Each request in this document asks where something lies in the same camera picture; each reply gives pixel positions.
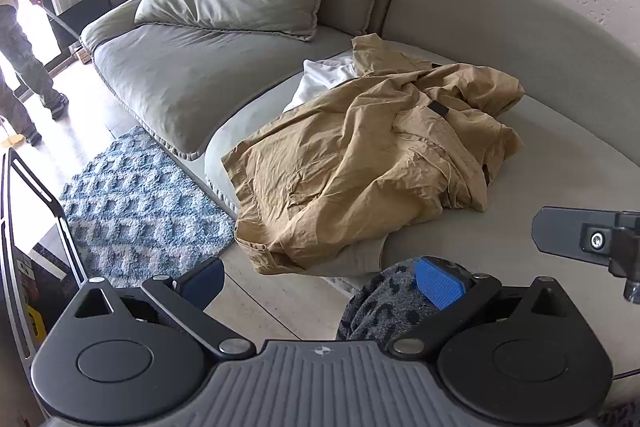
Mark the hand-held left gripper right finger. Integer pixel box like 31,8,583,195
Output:
386,257,568,357

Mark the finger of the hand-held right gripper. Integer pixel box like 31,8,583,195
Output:
532,206,640,303

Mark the grey mop handle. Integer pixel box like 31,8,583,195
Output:
37,4,83,44

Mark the blue patterned rug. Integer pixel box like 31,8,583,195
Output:
59,125,236,289

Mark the yellow and black box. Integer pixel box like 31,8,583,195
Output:
15,257,50,348

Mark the grey sofa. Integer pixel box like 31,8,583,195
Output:
80,0,640,300

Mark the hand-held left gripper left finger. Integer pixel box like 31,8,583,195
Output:
74,257,257,358

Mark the white garment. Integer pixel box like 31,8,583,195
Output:
282,59,362,114

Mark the tan garment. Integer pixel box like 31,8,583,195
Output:
220,34,526,277

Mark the black metal frame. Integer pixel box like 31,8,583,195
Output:
0,148,87,284

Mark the person's leopard print pants leg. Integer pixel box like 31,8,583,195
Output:
336,259,442,343

